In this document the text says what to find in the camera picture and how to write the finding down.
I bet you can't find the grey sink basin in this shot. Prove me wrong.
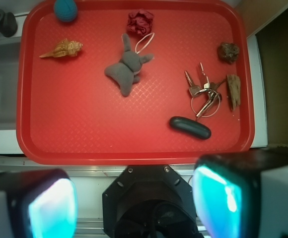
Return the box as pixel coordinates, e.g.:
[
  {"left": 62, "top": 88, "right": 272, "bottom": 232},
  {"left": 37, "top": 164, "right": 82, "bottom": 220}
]
[{"left": 0, "top": 39, "right": 20, "bottom": 130}]

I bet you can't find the red plastic tray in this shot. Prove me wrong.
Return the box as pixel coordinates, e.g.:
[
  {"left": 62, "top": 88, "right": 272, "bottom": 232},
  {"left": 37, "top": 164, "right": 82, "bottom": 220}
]
[{"left": 16, "top": 0, "right": 254, "bottom": 165}]

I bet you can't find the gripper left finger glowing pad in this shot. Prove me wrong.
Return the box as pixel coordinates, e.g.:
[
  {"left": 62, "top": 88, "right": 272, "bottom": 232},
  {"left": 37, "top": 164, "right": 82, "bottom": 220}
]
[{"left": 0, "top": 169, "right": 78, "bottom": 238}]

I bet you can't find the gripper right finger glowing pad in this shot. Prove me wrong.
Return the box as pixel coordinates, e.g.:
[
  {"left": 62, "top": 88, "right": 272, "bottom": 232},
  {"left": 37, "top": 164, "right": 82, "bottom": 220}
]
[{"left": 192, "top": 150, "right": 288, "bottom": 238}]

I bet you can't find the brown cardboard panel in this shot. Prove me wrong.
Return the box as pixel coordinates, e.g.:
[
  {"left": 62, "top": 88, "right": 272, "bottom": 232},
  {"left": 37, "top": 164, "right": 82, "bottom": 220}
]
[{"left": 235, "top": 0, "right": 288, "bottom": 38}]

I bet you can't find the blue knitted egg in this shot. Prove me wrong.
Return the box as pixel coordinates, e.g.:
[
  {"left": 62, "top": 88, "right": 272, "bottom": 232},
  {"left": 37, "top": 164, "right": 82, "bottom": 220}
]
[{"left": 54, "top": 0, "right": 78, "bottom": 22}]

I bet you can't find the silver key bunch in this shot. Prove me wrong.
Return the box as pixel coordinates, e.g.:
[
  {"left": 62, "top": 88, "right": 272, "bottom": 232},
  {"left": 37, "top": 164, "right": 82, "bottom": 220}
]
[{"left": 184, "top": 62, "right": 226, "bottom": 120}]

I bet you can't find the brown wood bark piece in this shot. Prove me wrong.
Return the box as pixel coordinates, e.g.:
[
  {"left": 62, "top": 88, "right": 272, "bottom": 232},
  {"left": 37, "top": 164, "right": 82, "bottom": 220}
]
[{"left": 226, "top": 74, "right": 241, "bottom": 111}]

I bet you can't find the brown rough rock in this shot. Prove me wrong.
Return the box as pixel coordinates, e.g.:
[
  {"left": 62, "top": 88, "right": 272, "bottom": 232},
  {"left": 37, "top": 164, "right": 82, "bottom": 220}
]
[{"left": 217, "top": 42, "right": 240, "bottom": 64}]

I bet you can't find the grey plush bunny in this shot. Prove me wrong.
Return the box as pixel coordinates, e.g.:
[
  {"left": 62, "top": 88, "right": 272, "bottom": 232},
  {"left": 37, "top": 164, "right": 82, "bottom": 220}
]
[{"left": 104, "top": 33, "right": 154, "bottom": 97}]

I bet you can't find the tan spiral sea shell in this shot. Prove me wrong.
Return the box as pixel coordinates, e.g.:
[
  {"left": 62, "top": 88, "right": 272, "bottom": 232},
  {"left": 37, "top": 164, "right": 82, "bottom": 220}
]
[{"left": 39, "top": 38, "right": 83, "bottom": 58}]

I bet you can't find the crumpled red cloth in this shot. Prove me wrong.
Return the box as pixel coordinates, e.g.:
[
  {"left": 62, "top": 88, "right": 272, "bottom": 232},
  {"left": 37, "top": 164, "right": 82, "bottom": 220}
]
[{"left": 127, "top": 9, "right": 154, "bottom": 36}]

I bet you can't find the dark teal oblong case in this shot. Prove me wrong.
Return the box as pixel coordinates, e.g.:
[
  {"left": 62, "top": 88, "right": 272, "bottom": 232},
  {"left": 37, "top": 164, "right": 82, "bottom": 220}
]
[{"left": 169, "top": 116, "right": 212, "bottom": 140}]

